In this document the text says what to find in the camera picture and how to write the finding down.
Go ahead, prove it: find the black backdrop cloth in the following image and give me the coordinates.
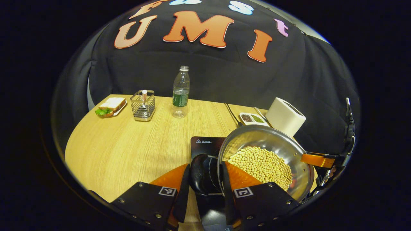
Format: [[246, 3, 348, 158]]
[[51, 0, 360, 154]]

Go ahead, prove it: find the steel pot with black handles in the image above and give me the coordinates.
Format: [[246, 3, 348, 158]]
[[189, 124, 315, 202]]

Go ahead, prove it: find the sandwich with lettuce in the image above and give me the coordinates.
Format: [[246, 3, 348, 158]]
[[95, 97, 126, 117]]

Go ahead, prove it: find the small white plate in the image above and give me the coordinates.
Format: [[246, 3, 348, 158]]
[[108, 100, 128, 117]]

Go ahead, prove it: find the wire mesh holder basket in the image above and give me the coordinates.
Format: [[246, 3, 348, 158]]
[[130, 90, 156, 122]]

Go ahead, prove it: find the black cooktop power cable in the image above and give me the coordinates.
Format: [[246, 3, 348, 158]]
[[224, 103, 243, 127]]

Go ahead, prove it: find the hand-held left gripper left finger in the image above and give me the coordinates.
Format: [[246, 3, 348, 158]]
[[111, 164, 190, 230]]

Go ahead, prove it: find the pile of soybeans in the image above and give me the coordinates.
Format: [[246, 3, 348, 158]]
[[227, 146, 293, 191]]

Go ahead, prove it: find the black induction cooktop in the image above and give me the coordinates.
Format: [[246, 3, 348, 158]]
[[190, 136, 235, 231]]

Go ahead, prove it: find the clear plastic water bottle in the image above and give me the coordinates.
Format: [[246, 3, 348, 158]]
[[172, 66, 190, 119]]

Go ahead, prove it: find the white toaster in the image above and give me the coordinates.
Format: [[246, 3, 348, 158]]
[[265, 97, 306, 137]]

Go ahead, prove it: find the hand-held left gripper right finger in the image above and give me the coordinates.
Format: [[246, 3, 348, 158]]
[[221, 161, 301, 229]]

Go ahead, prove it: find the white divided dish with beans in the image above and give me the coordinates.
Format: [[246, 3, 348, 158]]
[[239, 112, 270, 127]]

